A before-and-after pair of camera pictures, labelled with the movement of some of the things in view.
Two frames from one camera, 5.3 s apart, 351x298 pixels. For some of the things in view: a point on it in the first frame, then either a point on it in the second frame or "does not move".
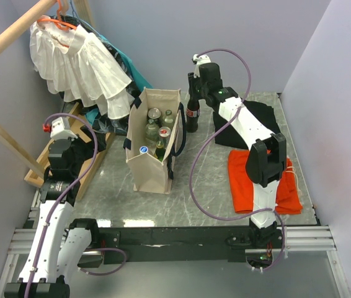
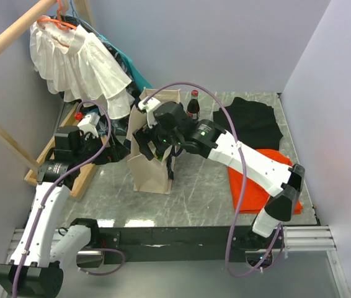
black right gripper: x=191 y=82 to x=142 y=136
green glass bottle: x=160 y=150 does not move
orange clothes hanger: x=61 y=23 does not move
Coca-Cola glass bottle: x=192 y=115 does not move
